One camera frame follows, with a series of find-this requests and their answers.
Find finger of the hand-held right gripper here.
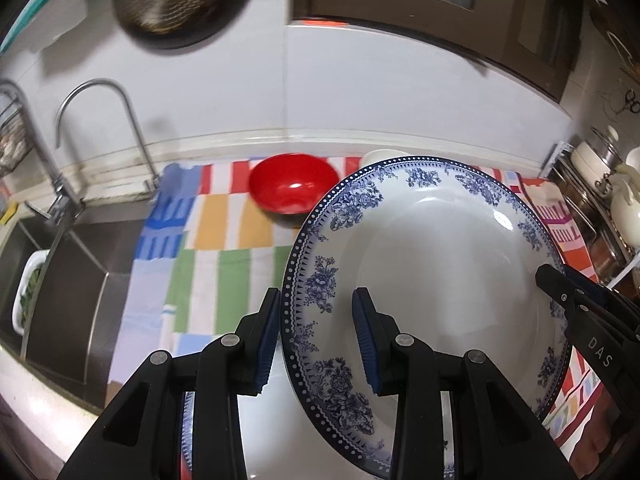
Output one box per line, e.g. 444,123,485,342
564,266,640,332
534,263,585,334

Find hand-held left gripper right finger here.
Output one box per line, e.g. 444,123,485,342
351,287,571,480

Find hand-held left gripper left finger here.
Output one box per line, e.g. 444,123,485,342
57,287,282,480

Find blue floral plate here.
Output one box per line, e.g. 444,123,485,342
180,390,306,480
280,156,573,478

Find red bowl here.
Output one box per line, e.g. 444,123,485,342
249,154,341,216

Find white bowl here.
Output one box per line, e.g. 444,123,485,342
360,149,412,171

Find red patterned cloth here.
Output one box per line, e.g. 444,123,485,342
517,172,598,281

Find colourful striped cloth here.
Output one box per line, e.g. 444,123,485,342
107,157,606,461

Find metal shelf rack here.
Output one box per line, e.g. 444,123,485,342
547,142,640,286

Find cream ceramic pot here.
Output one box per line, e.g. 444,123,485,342
610,147,640,248

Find small white pot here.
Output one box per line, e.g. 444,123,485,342
570,142,618,183

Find steel pot with lid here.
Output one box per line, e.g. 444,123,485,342
587,125,626,166

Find black scissors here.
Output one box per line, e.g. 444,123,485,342
607,89,640,116

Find steel kitchen sink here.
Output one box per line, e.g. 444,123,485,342
0,210,151,411

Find white dish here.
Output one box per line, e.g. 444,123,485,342
12,250,51,336

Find thin gooseneck faucet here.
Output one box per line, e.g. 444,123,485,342
55,78,163,196

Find dark wooden window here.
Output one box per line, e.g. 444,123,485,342
290,0,586,106

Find tall chrome faucet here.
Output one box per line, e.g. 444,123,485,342
0,80,86,221

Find white wire wall rack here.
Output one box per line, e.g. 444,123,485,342
605,30,640,81

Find black wire basket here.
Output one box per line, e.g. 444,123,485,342
0,100,36,177

